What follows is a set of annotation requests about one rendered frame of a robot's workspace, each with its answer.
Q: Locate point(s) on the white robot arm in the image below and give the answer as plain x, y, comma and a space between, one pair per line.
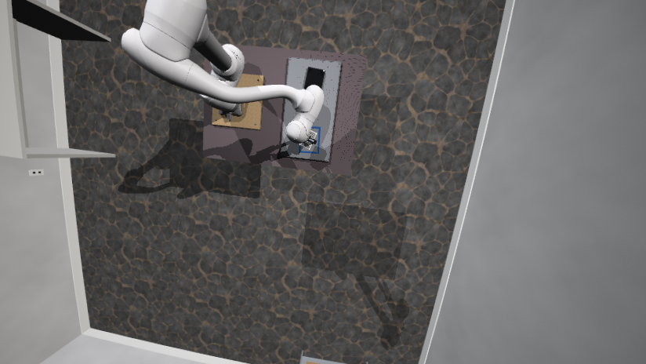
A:
163, 45

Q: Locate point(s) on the black rectangular frame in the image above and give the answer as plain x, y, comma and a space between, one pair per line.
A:
314, 77

